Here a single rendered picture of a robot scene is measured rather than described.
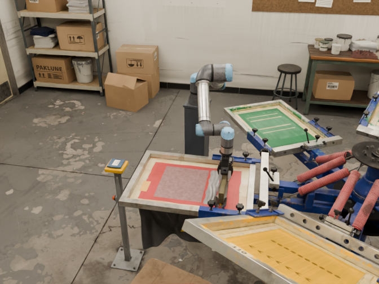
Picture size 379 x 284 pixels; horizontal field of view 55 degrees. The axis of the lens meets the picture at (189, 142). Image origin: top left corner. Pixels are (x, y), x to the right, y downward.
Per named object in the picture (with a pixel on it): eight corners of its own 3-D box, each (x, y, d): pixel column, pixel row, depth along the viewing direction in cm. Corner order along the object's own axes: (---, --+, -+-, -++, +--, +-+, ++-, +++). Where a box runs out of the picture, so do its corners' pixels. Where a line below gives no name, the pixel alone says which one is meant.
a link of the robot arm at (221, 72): (205, 75, 287) (211, 61, 232) (224, 75, 287) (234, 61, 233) (205, 91, 287) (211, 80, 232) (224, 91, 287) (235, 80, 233)
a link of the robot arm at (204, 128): (193, 60, 234) (196, 133, 219) (211, 60, 235) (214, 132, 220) (193, 69, 245) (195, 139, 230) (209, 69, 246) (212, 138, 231)
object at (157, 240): (144, 250, 245) (139, 201, 224) (145, 246, 248) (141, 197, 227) (212, 260, 238) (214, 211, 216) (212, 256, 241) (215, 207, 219)
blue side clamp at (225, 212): (198, 219, 211) (198, 209, 208) (199, 213, 216) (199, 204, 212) (250, 226, 207) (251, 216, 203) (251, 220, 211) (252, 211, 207)
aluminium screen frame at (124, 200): (119, 205, 220) (118, 200, 218) (146, 154, 269) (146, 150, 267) (251, 223, 207) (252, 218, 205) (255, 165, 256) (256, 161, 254)
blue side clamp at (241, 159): (211, 165, 258) (211, 157, 255) (212, 162, 263) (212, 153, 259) (254, 170, 253) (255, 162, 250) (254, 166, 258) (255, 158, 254)
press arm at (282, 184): (267, 191, 226) (268, 184, 223) (267, 185, 231) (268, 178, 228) (296, 194, 223) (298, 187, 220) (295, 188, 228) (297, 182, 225)
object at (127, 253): (110, 267, 298) (95, 171, 249) (119, 247, 317) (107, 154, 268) (136, 271, 295) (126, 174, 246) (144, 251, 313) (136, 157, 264)
